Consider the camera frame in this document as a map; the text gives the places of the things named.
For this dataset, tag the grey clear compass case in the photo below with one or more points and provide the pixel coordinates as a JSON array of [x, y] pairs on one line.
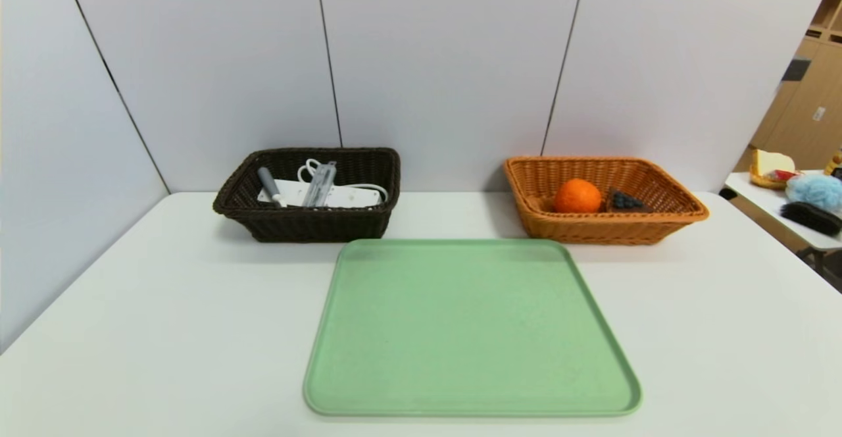
[[320, 183]]

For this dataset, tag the orange fruit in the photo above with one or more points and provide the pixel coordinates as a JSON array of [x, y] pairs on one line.
[[577, 196]]

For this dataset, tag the chocolate blueberry cake slice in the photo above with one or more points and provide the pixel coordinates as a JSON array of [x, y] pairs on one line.
[[626, 201]]

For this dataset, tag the dark brown wicker basket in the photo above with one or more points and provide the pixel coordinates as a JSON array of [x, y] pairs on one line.
[[309, 226]]

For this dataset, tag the orange wicker basket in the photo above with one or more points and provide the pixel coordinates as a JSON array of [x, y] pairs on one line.
[[592, 230]]

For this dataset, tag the small yellow wicker basket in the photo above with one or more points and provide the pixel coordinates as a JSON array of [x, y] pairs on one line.
[[763, 182]]

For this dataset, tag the light green plastic tray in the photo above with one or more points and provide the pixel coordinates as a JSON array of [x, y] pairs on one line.
[[473, 332]]

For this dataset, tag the white side table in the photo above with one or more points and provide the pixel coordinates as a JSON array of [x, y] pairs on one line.
[[763, 200]]

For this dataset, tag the small red packet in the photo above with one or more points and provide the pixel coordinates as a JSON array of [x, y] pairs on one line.
[[783, 174]]

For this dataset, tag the light wooden cabinet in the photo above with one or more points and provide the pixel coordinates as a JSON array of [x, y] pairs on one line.
[[799, 134]]

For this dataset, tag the black brush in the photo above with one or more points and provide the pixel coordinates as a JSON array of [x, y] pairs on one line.
[[812, 218]]

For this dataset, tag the blue fluffy bath sponge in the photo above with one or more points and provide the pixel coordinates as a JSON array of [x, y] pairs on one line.
[[816, 190]]

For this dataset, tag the dark grey cabinet plate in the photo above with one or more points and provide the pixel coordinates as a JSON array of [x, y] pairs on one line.
[[797, 70]]

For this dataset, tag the yellow brown toy figure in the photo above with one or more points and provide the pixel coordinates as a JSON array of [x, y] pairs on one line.
[[838, 164]]

